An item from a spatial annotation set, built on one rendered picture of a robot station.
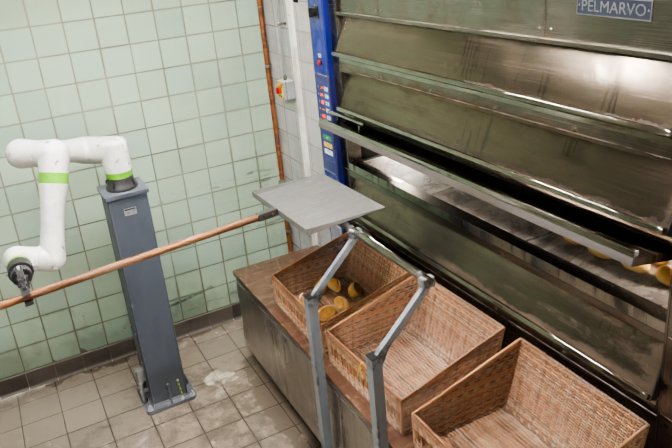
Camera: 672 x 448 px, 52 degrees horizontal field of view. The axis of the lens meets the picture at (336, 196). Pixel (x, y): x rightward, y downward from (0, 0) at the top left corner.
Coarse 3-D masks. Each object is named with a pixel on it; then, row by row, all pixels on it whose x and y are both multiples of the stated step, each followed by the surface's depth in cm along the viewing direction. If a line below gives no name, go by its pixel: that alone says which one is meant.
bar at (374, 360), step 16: (352, 240) 265; (368, 240) 255; (416, 272) 229; (320, 288) 265; (304, 304) 266; (416, 304) 225; (400, 320) 225; (320, 336) 270; (320, 352) 272; (384, 352) 225; (320, 368) 275; (368, 368) 226; (320, 384) 277; (368, 384) 229; (320, 400) 279; (384, 400) 230; (320, 416) 283; (384, 416) 232; (320, 432) 288; (384, 432) 234
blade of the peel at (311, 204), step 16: (320, 176) 321; (256, 192) 310; (272, 192) 311; (288, 192) 308; (304, 192) 305; (320, 192) 303; (336, 192) 300; (352, 192) 298; (288, 208) 291; (304, 208) 289; (320, 208) 287; (336, 208) 284; (352, 208) 282; (368, 208) 280; (304, 224) 274; (320, 224) 272; (336, 224) 270
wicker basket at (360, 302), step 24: (336, 240) 341; (360, 240) 339; (312, 264) 339; (360, 264) 338; (384, 264) 319; (288, 288) 337; (312, 288) 343; (384, 288) 295; (288, 312) 321; (336, 312) 321; (360, 336) 297
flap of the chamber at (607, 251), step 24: (360, 144) 290; (408, 144) 288; (456, 168) 253; (480, 192) 224; (504, 192) 226; (528, 192) 228; (528, 216) 205; (576, 216) 205; (576, 240) 190; (624, 240) 187; (648, 240) 189
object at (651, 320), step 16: (368, 176) 323; (384, 176) 315; (400, 192) 300; (416, 192) 293; (432, 208) 280; (448, 208) 274; (464, 224) 262; (480, 224) 257; (496, 240) 247; (512, 240) 243; (528, 256) 233; (544, 256) 229; (560, 272) 221; (576, 272) 218; (592, 288) 210; (608, 288) 207; (608, 304) 205; (624, 304) 200; (640, 304) 197; (656, 304) 196; (640, 320) 196; (656, 320) 191
